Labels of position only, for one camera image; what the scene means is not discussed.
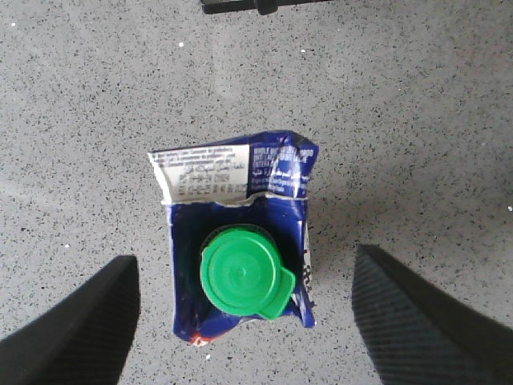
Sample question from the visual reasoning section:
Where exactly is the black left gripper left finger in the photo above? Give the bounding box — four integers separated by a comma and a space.
1, 255, 140, 384

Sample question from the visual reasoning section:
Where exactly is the black rack with wooden bar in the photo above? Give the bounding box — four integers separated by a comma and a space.
200, 0, 325, 15

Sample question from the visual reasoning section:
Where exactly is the blue white milk carton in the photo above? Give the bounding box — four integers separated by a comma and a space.
148, 131, 319, 346

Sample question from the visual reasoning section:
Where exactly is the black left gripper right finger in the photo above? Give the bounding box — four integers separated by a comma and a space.
352, 245, 512, 384

